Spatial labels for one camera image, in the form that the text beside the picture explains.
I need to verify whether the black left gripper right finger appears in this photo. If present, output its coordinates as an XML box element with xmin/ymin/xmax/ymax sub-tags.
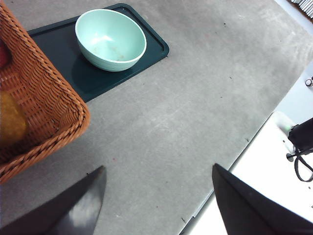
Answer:
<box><xmin>212</xmin><ymin>163</ymin><xmax>313</xmax><ymax>235</ymax></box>

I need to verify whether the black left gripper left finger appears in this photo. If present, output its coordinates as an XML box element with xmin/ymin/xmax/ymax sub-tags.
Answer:
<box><xmin>0</xmin><ymin>165</ymin><xmax>108</xmax><ymax>235</ymax></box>

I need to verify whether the teal ribbed bowl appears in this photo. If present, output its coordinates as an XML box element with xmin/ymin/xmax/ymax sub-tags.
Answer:
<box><xmin>75</xmin><ymin>9</ymin><xmax>147</xmax><ymax>72</ymax></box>

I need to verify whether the brown wicker basket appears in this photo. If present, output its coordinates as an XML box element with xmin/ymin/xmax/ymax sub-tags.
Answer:
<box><xmin>0</xmin><ymin>2</ymin><xmax>90</xmax><ymax>184</ymax></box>

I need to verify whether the dark rectangular tray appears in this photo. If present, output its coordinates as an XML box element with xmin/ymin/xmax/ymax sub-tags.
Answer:
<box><xmin>26</xmin><ymin>2</ymin><xmax>170</xmax><ymax>103</ymax></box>

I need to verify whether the dark red apple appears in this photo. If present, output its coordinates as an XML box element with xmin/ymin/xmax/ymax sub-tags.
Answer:
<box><xmin>0</xmin><ymin>41</ymin><xmax>12</xmax><ymax>68</ymax></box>

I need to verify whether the grey slatted grille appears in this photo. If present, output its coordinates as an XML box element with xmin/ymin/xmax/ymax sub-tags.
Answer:
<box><xmin>290</xmin><ymin>0</ymin><xmax>313</xmax><ymax>19</ymax></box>

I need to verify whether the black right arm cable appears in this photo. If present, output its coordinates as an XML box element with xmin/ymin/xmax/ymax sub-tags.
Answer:
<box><xmin>286</xmin><ymin>146</ymin><xmax>313</xmax><ymax>182</ymax></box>

